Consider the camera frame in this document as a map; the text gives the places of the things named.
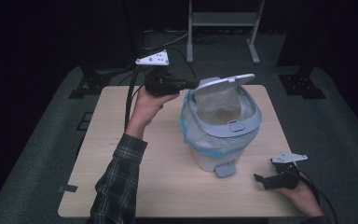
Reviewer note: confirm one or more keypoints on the white metal stand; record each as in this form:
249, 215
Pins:
223, 18

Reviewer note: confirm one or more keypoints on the dark floor socket plate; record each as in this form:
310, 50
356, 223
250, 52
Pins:
85, 121

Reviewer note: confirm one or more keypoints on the clear blue bin liner bag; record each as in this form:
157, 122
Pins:
199, 137

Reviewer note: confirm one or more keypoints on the person's left hand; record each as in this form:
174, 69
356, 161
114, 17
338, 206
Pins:
144, 112

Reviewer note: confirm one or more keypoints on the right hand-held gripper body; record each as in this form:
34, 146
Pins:
284, 179

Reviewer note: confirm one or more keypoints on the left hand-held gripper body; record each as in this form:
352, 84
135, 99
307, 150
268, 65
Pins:
161, 84

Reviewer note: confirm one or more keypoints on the grey tape strip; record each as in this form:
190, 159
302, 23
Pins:
67, 188

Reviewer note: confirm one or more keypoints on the person's right hand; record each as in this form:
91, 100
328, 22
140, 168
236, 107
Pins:
303, 199

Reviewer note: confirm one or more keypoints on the white pedal bin grey lid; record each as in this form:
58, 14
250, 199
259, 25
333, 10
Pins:
251, 121

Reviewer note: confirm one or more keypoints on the black stand base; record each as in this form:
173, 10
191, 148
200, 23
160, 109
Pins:
301, 84
93, 82

